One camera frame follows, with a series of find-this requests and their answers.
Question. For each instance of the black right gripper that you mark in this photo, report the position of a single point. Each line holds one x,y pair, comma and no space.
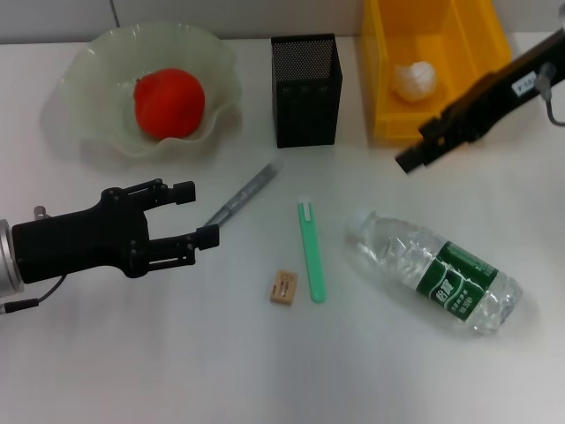
499,97

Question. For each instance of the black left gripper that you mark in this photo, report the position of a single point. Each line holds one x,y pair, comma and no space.
79,243

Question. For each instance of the white paper ball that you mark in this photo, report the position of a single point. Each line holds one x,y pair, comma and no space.
415,81

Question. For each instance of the red orange fruit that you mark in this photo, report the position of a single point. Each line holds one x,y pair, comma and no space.
170,103

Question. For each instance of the clear water bottle green label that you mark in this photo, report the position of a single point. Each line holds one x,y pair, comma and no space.
432,269

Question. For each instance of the grey glitter pen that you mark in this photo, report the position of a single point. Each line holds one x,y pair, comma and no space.
245,194

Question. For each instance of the tan eraser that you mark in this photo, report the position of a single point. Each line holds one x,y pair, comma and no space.
284,288

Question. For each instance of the green plastic pen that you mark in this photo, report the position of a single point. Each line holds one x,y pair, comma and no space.
311,252

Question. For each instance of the black mesh pen holder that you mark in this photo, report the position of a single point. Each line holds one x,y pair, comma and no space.
304,101

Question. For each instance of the pale green glass fruit plate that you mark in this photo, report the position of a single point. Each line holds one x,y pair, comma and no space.
101,79

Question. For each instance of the yellow plastic storage bin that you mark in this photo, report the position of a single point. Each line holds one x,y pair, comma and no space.
468,66

